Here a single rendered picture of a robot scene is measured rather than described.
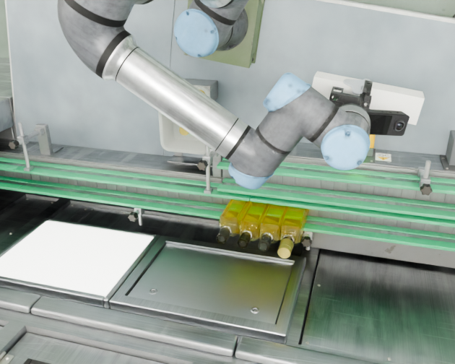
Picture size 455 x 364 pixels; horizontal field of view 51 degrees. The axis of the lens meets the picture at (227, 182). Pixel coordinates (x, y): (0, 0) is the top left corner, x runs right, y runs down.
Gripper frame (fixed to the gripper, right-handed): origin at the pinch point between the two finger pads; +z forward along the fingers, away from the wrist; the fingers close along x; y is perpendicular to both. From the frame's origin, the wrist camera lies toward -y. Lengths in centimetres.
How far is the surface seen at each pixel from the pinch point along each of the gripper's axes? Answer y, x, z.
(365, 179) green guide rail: -6.1, 25.5, 14.1
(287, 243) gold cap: 9.7, 39.7, -4.7
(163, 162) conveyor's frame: 58, 42, 28
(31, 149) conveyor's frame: 109, 49, 27
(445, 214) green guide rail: -28.6, 29.8, 13.4
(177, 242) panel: 44, 58, 8
